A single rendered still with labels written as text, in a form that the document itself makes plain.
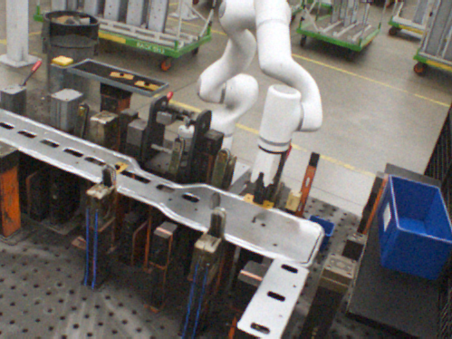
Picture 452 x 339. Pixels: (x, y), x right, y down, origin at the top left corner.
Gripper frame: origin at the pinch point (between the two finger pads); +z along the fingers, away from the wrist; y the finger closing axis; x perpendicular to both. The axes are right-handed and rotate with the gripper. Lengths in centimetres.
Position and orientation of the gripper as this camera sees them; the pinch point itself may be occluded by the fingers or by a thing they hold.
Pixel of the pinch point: (260, 194)
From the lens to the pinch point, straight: 141.2
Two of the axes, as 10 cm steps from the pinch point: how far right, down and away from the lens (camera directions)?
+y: -3.8, 4.0, -8.3
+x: 9.1, 3.2, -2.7
